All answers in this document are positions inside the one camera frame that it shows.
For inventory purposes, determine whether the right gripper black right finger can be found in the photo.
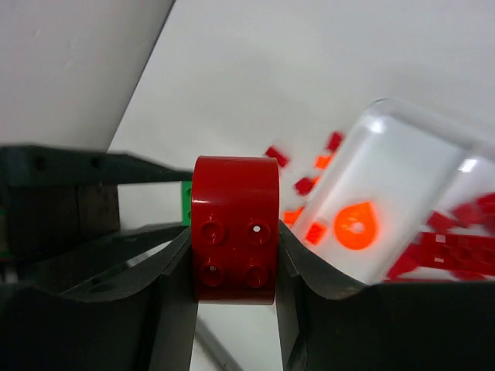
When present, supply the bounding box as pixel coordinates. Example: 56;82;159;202
275;225;494;370

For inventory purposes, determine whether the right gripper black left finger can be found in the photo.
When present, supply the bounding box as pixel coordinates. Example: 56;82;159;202
1;226;198;370

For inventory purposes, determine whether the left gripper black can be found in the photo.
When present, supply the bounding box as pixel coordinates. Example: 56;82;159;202
1;145;193;286

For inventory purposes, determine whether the green lego brick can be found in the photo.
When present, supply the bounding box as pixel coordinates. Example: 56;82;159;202
181;181;192;226

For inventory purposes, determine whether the red round flower lego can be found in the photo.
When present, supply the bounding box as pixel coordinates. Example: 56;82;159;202
191;156;279;305

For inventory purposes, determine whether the orange round lego piece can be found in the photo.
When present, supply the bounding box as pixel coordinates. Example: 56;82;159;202
333;201;380;250

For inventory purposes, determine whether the white three-compartment tray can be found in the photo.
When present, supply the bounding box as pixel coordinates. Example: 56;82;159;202
292;99;494;285

